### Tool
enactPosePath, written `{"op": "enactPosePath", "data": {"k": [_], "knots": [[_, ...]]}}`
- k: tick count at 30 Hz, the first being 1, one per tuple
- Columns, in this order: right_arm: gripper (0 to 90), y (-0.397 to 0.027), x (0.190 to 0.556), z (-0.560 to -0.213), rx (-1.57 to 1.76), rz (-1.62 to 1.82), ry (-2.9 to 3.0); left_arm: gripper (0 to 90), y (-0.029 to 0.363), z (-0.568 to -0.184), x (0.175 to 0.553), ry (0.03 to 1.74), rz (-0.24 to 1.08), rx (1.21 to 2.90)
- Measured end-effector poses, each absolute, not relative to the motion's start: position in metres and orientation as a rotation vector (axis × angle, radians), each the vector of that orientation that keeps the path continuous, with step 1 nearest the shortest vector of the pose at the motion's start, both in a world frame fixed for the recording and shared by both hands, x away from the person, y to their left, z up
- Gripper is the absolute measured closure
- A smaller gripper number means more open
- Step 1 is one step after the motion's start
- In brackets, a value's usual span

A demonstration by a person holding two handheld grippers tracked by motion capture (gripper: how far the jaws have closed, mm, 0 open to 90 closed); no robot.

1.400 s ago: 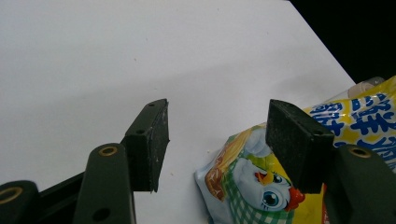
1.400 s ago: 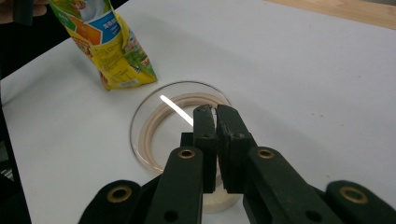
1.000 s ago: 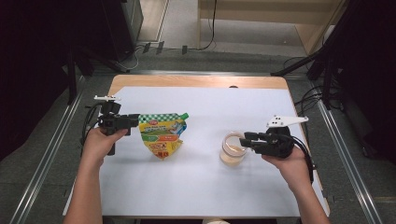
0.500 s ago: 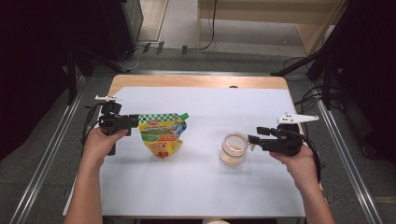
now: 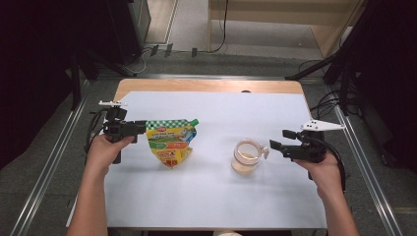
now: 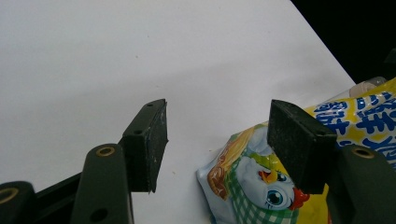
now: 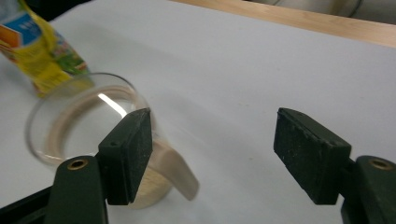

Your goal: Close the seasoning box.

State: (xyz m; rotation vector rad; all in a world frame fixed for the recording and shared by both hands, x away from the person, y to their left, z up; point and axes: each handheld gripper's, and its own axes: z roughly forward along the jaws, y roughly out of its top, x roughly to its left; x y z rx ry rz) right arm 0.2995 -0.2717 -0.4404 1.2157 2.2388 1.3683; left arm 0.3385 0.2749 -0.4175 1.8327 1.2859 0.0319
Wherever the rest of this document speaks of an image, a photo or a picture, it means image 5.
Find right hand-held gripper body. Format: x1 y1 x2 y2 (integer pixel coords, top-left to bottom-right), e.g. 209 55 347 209
281 119 347 164

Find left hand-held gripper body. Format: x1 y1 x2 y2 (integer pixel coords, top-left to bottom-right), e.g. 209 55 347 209
98 100 137 165

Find yellow spouted pouch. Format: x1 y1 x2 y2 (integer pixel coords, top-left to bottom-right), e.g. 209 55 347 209
145 118 200 169

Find clear glass jar hinged lid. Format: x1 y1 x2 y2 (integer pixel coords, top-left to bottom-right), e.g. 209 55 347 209
231 138 270 176

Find person's right hand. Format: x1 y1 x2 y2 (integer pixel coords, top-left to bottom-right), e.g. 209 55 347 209
293 151 343 202

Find person's left hand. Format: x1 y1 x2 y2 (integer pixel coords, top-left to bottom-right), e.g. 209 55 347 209
86 133 136 180

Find black metal stand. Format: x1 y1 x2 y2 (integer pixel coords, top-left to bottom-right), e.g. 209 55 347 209
66 48 136 111
284 0 373 116

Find black cabinet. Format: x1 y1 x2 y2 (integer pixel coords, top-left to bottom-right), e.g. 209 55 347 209
107 0 152 66

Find dark curtain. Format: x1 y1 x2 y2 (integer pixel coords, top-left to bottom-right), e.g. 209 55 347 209
0 0 111 171
355 0 417 173

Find light wooden shelf unit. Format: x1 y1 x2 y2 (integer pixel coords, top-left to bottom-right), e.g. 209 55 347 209
207 0 366 59

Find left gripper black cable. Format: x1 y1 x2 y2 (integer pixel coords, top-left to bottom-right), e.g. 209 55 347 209
84 107 109 165

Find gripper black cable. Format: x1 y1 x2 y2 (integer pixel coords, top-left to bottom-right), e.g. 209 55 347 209
84 107 109 165
311 136 347 194

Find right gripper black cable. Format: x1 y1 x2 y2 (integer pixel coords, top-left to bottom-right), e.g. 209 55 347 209
311 136 347 194

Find black floor cables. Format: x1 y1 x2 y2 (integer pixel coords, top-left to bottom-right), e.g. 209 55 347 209
309 88 344 133

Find metal floor rail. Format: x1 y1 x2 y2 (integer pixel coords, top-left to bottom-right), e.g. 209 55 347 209
9 93 89 236
97 73 329 82
327 86 405 236

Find white floor cable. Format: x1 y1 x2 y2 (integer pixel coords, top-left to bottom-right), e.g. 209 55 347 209
122 51 148 76

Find black hanging cable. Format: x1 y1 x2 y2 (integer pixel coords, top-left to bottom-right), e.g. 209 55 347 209
209 0 230 54

